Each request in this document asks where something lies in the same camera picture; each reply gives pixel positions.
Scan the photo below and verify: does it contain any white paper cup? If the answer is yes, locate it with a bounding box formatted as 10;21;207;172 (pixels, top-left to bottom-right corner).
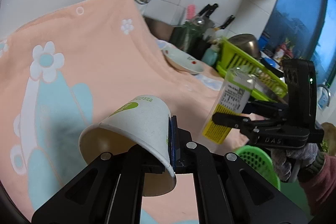
79;95;177;197

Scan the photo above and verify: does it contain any white ceramic dish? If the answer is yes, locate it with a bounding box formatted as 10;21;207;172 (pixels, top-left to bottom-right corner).
162;47;204;75

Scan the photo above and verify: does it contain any dark utensil holder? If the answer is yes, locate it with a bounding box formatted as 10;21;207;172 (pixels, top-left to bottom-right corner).
169;24;214;55

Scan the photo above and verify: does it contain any lime green dish rack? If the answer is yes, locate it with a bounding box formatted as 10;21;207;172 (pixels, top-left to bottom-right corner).
216;38;288;98

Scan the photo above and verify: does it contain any green plastic trash basket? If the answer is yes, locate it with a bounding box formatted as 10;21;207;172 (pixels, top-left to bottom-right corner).
235;145;281;190

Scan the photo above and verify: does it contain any steel pot in rack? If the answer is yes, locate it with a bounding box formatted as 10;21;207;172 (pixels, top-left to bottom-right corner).
228;34;261;60

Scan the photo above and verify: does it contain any clear bottle yellow green label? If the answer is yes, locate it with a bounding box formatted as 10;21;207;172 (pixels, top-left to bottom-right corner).
201;67;255;145

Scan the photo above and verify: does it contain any teal dish soap bottle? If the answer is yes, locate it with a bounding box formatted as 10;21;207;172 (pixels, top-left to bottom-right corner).
201;44;220;67

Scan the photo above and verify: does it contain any grey gloved right hand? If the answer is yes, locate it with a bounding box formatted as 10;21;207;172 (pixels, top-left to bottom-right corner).
271;143;325;182

